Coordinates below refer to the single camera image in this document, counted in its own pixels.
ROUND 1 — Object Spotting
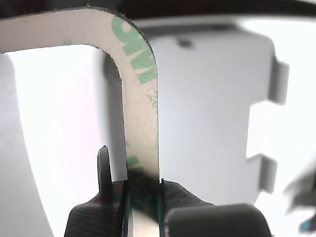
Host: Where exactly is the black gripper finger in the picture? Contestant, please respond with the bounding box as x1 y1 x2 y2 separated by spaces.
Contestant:
63 145 130 237
158 178 216 237

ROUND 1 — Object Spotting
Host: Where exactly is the black frame with tape liner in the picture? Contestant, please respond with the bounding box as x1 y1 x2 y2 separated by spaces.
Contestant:
0 7 161 237

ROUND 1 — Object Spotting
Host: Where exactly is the gray rounded plastic block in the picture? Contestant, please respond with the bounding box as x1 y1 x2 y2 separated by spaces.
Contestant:
164 203 273 237

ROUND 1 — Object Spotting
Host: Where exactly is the white plastic holder with tabs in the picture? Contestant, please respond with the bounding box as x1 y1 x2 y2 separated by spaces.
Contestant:
134 19 291 207

